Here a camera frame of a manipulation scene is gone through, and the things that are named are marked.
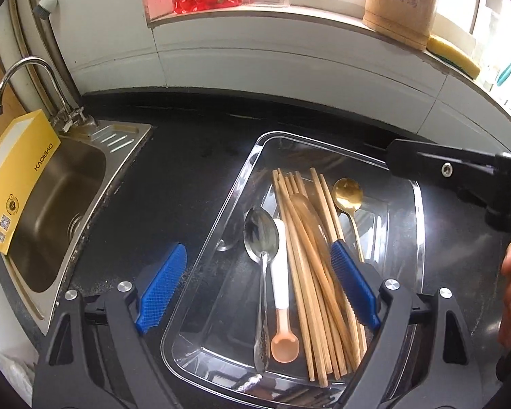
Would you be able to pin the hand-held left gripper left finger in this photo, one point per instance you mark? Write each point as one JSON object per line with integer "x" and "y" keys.
{"x": 162, "y": 289}

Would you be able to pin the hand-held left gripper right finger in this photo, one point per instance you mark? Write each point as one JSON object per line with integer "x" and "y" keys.
{"x": 353, "y": 283}

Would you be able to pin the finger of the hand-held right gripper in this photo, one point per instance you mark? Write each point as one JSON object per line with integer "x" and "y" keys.
{"x": 430, "y": 162}

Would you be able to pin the bunch of wooden chopsticks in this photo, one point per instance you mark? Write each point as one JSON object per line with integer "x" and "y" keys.
{"x": 306, "y": 306}

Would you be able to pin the clear plastic tray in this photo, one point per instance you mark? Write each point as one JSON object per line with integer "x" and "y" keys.
{"x": 238, "y": 328}

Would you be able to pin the gold metal spoon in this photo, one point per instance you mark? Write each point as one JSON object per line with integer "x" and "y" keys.
{"x": 347, "y": 196}

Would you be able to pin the silver metal spoon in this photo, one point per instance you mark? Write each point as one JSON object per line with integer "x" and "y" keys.
{"x": 259, "y": 234}

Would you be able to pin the yellow sponge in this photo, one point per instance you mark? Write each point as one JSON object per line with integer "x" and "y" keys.
{"x": 451, "y": 56}

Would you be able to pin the teal toothbrush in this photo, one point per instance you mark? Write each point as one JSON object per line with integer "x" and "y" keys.
{"x": 506, "y": 72}

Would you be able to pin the stainless steel sink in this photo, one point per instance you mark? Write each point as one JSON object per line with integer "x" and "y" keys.
{"x": 55, "y": 204}

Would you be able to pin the wooden cylinder holder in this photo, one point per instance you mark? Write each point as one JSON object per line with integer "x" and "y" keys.
{"x": 398, "y": 12}

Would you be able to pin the white plastic bag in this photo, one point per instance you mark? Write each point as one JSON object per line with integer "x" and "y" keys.
{"x": 15, "y": 370}

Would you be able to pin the yellow cardboard box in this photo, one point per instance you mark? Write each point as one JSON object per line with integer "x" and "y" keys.
{"x": 12, "y": 179}

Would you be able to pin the chrome faucet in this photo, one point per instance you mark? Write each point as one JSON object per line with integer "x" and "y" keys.
{"x": 68, "y": 115}

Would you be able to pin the beige wall pipes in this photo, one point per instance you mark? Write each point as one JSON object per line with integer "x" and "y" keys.
{"x": 19, "y": 30}

